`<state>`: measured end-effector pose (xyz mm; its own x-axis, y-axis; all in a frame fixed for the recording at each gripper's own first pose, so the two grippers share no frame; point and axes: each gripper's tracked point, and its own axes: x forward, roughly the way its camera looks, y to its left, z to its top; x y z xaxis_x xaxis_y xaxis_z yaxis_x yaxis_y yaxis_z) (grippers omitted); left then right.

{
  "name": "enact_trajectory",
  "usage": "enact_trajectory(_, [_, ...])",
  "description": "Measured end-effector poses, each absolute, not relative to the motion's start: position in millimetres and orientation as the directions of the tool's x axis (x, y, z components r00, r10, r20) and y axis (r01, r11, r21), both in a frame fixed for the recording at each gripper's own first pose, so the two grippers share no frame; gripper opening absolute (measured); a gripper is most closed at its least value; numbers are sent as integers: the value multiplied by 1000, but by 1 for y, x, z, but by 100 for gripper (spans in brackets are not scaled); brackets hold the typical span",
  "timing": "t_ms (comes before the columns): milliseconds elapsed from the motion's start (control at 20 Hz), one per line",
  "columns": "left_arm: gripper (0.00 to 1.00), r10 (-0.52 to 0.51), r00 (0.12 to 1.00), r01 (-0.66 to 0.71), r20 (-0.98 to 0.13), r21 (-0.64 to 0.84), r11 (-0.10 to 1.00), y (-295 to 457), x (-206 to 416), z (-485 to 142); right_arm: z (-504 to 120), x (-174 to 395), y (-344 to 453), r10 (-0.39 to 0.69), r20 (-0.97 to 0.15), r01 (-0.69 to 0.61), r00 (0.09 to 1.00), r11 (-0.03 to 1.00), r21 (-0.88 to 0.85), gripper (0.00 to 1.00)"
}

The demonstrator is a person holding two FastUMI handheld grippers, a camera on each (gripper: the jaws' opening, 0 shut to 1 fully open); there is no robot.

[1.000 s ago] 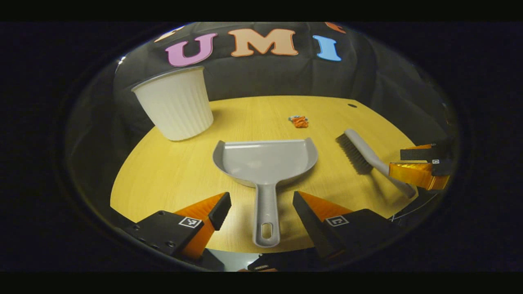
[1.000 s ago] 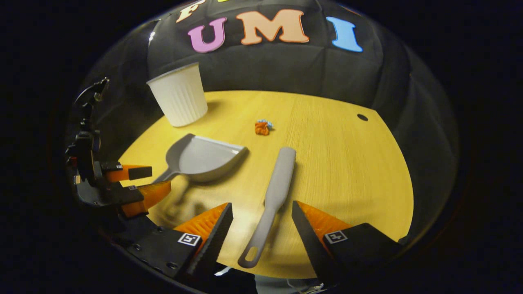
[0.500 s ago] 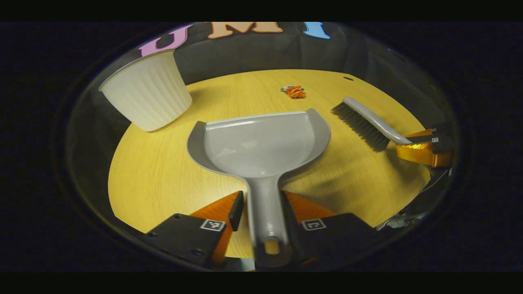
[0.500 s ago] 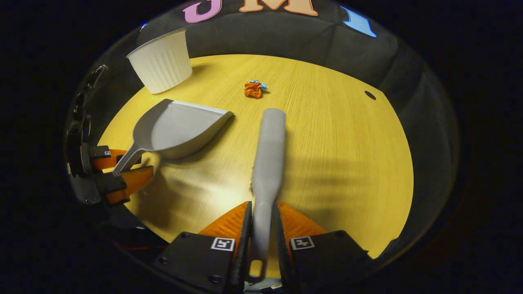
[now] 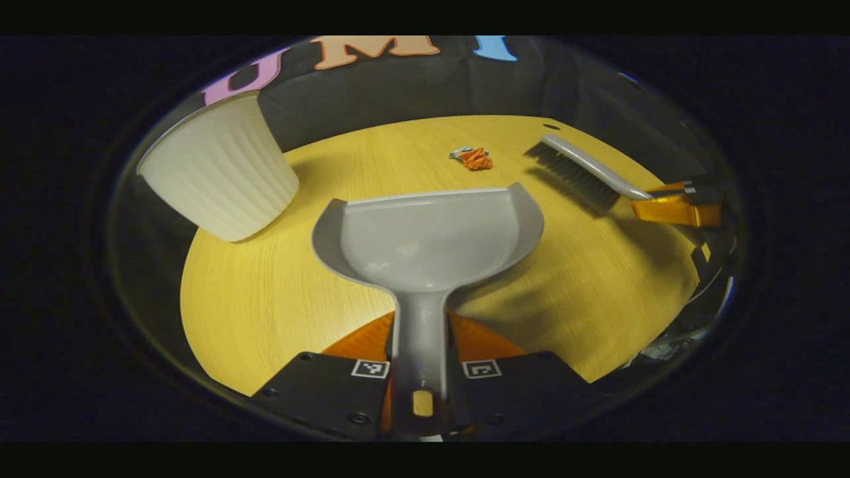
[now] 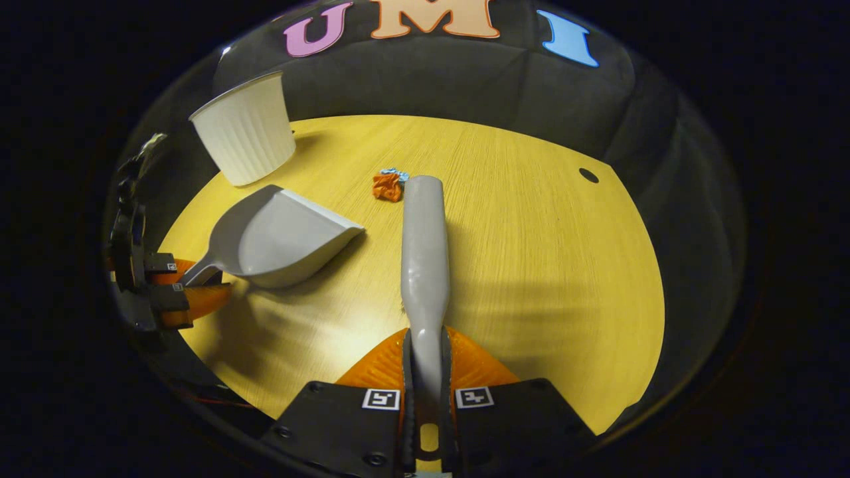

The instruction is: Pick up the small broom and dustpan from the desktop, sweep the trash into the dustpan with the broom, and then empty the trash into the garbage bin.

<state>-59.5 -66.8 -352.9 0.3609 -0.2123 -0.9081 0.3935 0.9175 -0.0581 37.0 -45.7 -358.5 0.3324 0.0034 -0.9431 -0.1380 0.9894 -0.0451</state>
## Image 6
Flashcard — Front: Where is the wooden desktop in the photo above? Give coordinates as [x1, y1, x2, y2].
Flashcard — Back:
[159, 115, 666, 436]

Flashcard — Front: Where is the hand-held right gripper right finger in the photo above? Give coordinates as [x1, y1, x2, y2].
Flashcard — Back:
[440, 326, 596, 478]

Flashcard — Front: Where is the small grey broom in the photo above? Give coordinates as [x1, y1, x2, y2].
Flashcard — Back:
[400, 175, 451, 462]

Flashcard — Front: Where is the orange paper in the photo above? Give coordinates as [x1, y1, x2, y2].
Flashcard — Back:
[372, 173, 404, 202]

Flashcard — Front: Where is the white ribbed garbage bin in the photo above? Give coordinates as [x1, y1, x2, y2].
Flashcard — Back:
[189, 72, 297, 187]

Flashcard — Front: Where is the grey plastic dustpan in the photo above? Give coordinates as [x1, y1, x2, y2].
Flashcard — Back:
[179, 185, 366, 289]

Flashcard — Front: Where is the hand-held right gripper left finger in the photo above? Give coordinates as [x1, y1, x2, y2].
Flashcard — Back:
[261, 328, 414, 478]

